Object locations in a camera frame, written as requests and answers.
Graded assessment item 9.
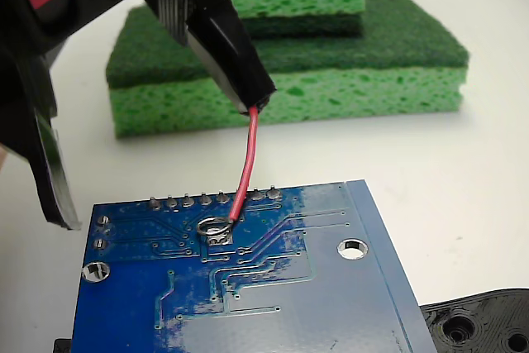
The large green scouring sponge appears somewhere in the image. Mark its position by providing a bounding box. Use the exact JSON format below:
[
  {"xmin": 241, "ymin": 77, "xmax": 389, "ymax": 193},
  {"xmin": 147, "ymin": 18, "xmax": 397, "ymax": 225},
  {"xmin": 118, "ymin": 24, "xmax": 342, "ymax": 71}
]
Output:
[{"xmin": 105, "ymin": 0, "xmax": 471, "ymax": 138}]

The black plastic fixture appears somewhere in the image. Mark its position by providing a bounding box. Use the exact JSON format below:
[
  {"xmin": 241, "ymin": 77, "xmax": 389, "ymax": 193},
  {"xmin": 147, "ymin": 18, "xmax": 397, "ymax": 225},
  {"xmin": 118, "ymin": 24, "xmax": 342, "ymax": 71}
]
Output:
[{"xmin": 53, "ymin": 286, "xmax": 529, "ymax": 353}]

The blue printed circuit board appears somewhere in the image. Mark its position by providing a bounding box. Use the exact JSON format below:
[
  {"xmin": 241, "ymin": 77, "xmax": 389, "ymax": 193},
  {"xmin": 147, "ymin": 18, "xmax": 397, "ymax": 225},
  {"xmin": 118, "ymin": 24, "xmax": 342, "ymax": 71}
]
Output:
[{"xmin": 70, "ymin": 179, "xmax": 439, "ymax": 353}]

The black gripper body red insert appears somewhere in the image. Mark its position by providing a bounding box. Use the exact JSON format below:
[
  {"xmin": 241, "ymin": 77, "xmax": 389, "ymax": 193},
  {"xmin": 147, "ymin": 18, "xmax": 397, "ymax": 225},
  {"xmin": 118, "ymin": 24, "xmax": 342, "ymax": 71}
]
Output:
[{"xmin": 0, "ymin": 0, "xmax": 159, "ymax": 164}]

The red wire with bare loop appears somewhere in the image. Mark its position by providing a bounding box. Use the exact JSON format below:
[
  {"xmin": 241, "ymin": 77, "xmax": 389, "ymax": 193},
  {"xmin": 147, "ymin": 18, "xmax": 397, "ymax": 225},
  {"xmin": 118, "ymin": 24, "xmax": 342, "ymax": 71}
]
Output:
[{"xmin": 197, "ymin": 105, "xmax": 260, "ymax": 237}]

